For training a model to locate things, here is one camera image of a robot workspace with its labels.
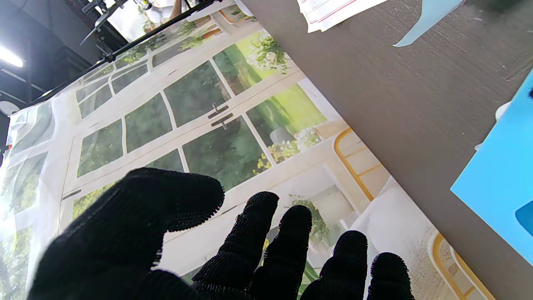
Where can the black light stand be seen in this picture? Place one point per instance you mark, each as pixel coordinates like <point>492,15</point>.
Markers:
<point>101,18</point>

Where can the ceiling light strip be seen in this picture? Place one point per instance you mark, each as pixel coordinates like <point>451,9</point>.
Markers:
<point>10,56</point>

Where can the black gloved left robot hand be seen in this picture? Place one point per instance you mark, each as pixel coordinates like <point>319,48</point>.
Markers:
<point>125,233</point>

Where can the blue file box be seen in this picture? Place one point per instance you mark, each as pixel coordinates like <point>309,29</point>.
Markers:
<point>499,175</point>

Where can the black backdrop frame pole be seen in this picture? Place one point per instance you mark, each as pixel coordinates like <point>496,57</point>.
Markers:
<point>110,56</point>

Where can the printed garden window backdrop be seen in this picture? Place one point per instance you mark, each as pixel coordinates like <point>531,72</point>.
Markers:
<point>187,96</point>

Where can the round white ceiling fixture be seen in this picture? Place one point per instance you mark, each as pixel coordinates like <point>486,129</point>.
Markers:
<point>7,107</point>

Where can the blue label roll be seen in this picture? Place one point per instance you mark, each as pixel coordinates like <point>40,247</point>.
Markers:
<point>433,12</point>

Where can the white red-lined paper sheet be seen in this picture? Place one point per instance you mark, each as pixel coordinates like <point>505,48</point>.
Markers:
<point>329,10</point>

